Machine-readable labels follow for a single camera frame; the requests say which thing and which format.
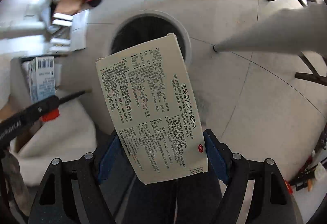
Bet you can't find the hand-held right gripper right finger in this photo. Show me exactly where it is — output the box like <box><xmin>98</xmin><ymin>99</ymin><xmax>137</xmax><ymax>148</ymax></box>
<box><xmin>203</xmin><ymin>129</ymin><xmax>305</xmax><ymax>224</ymax></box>

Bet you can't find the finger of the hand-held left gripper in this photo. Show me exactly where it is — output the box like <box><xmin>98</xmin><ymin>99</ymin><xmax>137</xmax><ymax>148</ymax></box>
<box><xmin>19</xmin><ymin>96</ymin><xmax>61</xmax><ymax>125</ymax></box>

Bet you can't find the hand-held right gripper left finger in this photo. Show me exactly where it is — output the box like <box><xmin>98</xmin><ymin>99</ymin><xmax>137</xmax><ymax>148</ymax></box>
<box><xmin>28</xmin><ymin>133</ymin><xmax>140</xmax><ymax>224</ymax></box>

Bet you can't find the blue white barcode carton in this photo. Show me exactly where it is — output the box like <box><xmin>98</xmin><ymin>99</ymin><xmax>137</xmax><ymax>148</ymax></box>
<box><xmin>28</xmin><ymin>56</ymin><xmax>57</xmax><ymax>103</ymax></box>

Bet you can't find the white printed medicine box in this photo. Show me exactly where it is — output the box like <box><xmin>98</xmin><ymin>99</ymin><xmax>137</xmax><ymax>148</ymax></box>
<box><xmin>95</xmin><ymin>32</ymin><xmax>208</xmax><ymax>185</ymax></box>

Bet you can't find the grey round trash bin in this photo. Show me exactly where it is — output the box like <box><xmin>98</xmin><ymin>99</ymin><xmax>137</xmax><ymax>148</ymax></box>
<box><xmin>110</xmin><ymin>10</ymin><xmax>192</xmax><ymax>66</ymax></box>

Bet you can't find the white cloth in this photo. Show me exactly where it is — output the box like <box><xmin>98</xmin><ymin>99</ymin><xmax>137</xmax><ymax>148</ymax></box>
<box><xmin>18</xmin><ymin>89</ymin><xmax>97</xmax><ymax>186</ymax></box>

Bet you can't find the white flat folded cardboard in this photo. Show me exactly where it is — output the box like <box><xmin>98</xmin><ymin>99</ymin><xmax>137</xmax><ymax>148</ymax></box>
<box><xmin>71</xmin><ymin>13</ymin><xmax>89</xmax><ymax>51</ymax></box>

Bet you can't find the crumpled white paper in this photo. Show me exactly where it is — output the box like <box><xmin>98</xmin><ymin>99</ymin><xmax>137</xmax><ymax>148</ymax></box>
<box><xmin>314</xmin><ymin>163</ymin><xmax>326</xmax><ymax>180</ymax></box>

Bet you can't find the brown paper bag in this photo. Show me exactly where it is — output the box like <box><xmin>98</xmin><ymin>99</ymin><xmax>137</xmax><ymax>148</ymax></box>
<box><xmin>52</xmin><ymin>0</ymin><xmax>85</xmax><ymax>16</ymax></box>

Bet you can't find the white conical table leg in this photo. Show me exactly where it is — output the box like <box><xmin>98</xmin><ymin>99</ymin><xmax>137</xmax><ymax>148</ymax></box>
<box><xmin>213</xmin><ymin>7</ymin><xmax>327</xmax><ymax>60</ymax></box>

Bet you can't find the white round post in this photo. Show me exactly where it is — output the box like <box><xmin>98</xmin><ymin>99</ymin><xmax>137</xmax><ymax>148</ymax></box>
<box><xmin>0</xmin><ymin>21</ymin><xmax>47</xmax><ymax>41</ymax></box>

